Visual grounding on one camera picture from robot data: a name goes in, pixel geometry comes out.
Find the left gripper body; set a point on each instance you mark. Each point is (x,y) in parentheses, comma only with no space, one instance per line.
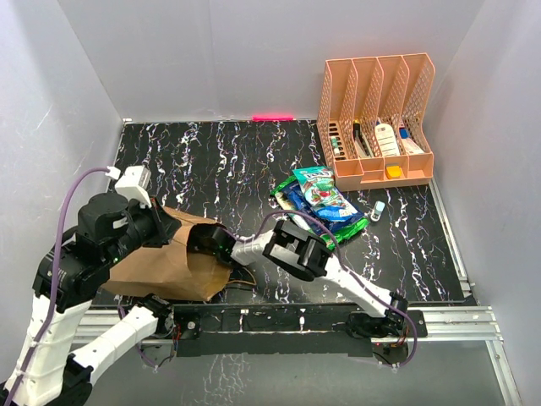
(143,229)

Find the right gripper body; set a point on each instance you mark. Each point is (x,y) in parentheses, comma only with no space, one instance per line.
(194,240)

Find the brown paper bag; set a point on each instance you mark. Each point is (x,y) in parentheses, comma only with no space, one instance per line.
(172,271)

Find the blue sea salt vinegar bag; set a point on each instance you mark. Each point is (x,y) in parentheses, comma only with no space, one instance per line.
(292,201)

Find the white blue snack packet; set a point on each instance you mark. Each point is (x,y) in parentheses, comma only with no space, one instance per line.
(334,227)

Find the small colourful snack packet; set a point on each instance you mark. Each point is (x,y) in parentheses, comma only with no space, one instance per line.
(318,186)

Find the green Chuba chips bag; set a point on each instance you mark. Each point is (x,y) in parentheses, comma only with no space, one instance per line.
(343,236)

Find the blue M&M candy packet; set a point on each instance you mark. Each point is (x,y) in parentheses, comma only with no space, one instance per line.
(334,213)

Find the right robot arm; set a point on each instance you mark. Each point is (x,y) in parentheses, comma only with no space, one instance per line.
(305,256)

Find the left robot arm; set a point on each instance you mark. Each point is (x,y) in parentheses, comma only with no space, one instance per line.
(48,371)

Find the pink tape strip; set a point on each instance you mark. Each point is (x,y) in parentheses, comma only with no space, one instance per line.
(272,117)

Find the green white small bottles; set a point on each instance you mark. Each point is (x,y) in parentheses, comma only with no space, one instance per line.
(337,148)

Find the small white blue bottle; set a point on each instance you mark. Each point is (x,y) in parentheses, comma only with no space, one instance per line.
(377,211)

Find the black yellow marker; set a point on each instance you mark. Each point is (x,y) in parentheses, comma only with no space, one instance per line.
(362,145)

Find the yellow block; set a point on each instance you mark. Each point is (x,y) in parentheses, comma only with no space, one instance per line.
(393,171)

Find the white lotion bottle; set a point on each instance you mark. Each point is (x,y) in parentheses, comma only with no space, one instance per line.
(386,140)

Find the orange mesh file organizer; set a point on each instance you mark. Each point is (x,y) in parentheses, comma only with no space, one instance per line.
(391,89)

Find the white tube blue cap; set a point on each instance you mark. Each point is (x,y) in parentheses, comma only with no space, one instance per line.
(409,145)

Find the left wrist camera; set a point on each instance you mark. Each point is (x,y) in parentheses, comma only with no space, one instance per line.
(132,183)

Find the aluminium frame rail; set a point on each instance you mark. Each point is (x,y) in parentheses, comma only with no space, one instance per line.
(465,321)

